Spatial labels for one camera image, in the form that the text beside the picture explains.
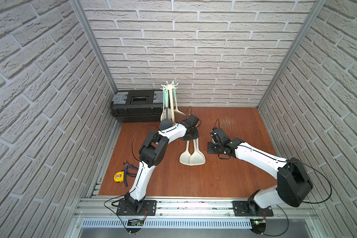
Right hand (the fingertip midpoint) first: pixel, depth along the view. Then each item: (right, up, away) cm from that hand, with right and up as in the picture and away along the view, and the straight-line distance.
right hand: (211, 147), depth 88 cm
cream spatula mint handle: (-21, +22, +6) cm, 31 cm away
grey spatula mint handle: (-28, +15, +1) cm, 31 cm away
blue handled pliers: (-51, -11, -1) cm, 52 cm away
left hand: (-7, +6, +12) cm, 15 cm away
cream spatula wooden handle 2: (-8, -7, 0) cm, 11 cm away
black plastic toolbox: (-48, +26, +10) cm, 56 cm away
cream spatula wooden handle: (-16, -7, 0) cm, 18 cm away
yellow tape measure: (-53, -16, -6) cm, 56 cm away
